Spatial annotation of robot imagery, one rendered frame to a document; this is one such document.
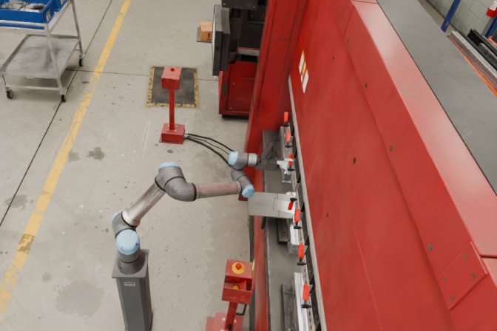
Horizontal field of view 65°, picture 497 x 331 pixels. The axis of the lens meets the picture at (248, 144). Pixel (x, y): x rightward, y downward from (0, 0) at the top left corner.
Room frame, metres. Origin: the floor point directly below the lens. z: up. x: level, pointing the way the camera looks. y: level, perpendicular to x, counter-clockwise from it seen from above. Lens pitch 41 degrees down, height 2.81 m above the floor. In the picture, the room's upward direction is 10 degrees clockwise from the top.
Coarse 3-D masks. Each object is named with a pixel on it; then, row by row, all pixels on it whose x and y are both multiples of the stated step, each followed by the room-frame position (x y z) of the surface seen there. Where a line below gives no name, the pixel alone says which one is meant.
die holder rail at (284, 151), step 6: (282, 126) 2.35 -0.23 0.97; (282, 132) 2.28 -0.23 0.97; (282, 138) 2.21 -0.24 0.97; (282, 144) 2.15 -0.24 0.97; (282, 150) 2.11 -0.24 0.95; (288, 150) 2.10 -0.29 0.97; (282, 156) 2.07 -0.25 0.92; (288, 156) 2.03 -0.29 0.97; (282, 168) 1.98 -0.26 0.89; (282, 174) 1.93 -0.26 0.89; (288, 174) 1.86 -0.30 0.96; (288, 180) 1.88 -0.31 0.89
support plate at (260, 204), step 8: (256, 192) 1.62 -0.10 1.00; (248, 200) 1.55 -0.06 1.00; (256, 200) 1.56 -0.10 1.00; (264, 200) 1.57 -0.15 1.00; (272, 200) 1.58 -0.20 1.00; (288, 200) 1.60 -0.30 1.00; (248, 208) 1.49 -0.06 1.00; (256, 208) 1.50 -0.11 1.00; (264, 208) 1.51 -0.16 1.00; (272, 208) 1.52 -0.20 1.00; (272, 216) 1.46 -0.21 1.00; (280, 216) 1.47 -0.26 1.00; (288, 216) 1.48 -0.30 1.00
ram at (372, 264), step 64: (320, 0) 2.03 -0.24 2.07; (320, 64) 1.70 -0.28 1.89; (320, 128) 1.42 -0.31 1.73; (320, 192) 1.16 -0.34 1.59; (384, 192) 0.75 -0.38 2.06; (320, 256) 0.93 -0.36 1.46; (384, 256) 0.61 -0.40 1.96; (320, 320) 0.72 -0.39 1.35; (384, 320) 0.49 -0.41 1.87; (448, 320) 0.38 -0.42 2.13
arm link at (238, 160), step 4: (232, 152) 1.60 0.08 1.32; (236, 152) 1.61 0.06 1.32; (240, 152) 1.62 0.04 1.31; (232, 156) 1.58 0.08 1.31; (236, 156) 1.58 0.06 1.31; (240, 156) 1.59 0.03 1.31; (244, 156) 1.59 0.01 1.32; (248, 156) 1.60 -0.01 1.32; (232, 160) 1.56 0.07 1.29; (236, 160) 1.57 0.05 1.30; (240, 160) 1.57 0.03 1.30; (244, 160) 1.57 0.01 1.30; (232, 164) 1.56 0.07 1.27; (236, 164) 1.56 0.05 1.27; (240, 164) 1.57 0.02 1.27; (244, 164) 1.57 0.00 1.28; (236, 168) 1.56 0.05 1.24; (240, 168) 1.57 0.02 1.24
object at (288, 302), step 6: (282, 288) 1.08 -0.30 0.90; (288, 288) 1.08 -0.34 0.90; (282, 294) 1.05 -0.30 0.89; (282, 300) 1.02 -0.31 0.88; (288, 300) 1.01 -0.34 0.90; (288, 306) 0.98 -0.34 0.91; (288, 312) 0.95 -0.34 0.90; (288, 318) 0.92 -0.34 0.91; (294, 318) 0.92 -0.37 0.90; (288, 324) 0.89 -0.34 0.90; (294, 324) 0.89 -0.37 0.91; (294, 330) 0.86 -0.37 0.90
